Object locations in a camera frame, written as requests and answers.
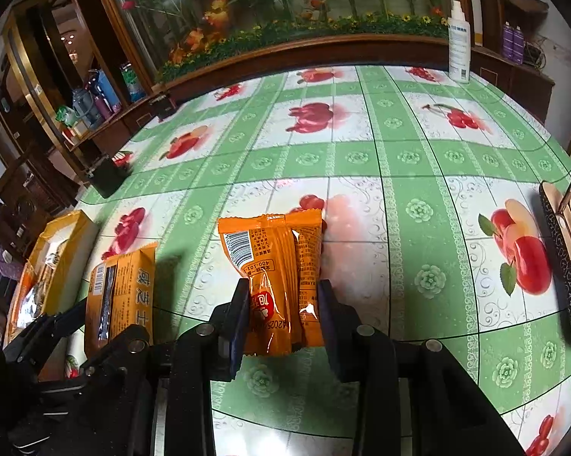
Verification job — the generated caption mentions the grey jug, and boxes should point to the grey jug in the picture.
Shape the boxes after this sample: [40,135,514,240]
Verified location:
[71,88,100,127]

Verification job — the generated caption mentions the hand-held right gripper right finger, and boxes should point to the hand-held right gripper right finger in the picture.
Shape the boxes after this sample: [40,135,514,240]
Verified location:
[318,278,526,456]

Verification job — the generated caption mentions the orange snack packet with barcode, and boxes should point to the orange snack packet with barcode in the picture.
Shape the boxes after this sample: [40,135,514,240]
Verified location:
[218,213,326,357]

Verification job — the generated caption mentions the wooden chair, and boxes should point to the wooden chair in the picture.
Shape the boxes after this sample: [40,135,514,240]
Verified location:
[0,152,77,257]

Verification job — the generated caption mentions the green fruit-print tablecloth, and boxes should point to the green fruit-print tablecloth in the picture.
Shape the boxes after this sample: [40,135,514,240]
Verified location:
[64,63,571,456]

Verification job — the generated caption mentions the wooden shelf unit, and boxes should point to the wooden shelf unit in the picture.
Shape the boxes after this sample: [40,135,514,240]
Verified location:
[0,0,163,186]

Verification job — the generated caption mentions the yellow cardboard box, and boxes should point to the yellow cardboard box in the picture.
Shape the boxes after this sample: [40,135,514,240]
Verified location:
[3,210,100,343]

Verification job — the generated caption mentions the coiled cable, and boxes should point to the coiled cable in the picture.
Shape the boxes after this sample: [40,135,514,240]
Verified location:
[523,40,547,70]

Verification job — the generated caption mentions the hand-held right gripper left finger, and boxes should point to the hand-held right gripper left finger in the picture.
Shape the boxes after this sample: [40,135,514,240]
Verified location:
[48,278,251,456]

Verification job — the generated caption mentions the black box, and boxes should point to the black box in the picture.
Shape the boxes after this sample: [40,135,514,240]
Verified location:
[88,154,131,199]
[155,95,179,122]

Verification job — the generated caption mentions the large orange black-band packet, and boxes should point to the large orange black-band packet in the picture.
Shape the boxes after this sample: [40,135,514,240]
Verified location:
[83,241,159,359]

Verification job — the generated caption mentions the green and white packet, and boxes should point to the green and white packet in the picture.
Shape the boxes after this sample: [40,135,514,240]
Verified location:
[55,104,79,129]

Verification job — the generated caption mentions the blue thermos bottle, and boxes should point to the blue thermos bottle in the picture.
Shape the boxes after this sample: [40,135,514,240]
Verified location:
[95,69,122,112]

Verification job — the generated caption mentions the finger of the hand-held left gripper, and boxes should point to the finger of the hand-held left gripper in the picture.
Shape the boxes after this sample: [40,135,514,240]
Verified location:
[79,336,135,382]
[3,300,89,367]

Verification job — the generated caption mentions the white spray bottle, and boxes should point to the white spray bottle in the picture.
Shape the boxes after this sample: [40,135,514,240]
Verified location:
[447,1,472,84]

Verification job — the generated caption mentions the purple spray can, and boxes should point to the purple spray can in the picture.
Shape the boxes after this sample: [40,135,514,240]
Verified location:
[512,26,526,65]
[501,23,515,62]

